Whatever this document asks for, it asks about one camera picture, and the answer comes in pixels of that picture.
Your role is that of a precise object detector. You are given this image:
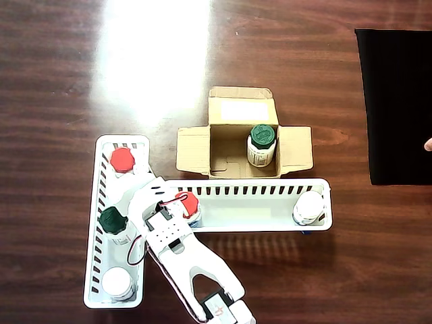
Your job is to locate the brown cardboard box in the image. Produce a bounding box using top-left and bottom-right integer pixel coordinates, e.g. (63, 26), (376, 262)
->
(175, 86), (314, 180)

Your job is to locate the white bottle with green cap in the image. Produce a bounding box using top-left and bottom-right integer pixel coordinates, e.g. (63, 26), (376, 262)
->
(246, 124), (277, 167)

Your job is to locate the green cap bottle marked B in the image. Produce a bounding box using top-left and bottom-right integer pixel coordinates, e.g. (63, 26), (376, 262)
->
(99, 206), (138, 246)

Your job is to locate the white bottle with red cap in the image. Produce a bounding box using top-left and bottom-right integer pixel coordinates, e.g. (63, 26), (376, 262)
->
(173, 191), (203, 227)
(110, 147), (138, 178)

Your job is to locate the white plastic basket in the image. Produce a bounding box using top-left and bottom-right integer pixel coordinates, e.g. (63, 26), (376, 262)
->
(158, 178), (334, 234)
(83, 134), (152, 310)

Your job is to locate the black flat mat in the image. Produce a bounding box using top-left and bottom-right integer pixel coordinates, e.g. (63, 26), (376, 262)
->
(354, 28), (432, 186)

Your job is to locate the thin red servo wire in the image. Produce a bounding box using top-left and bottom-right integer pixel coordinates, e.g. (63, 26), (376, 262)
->
(126, 194), (203, 323)

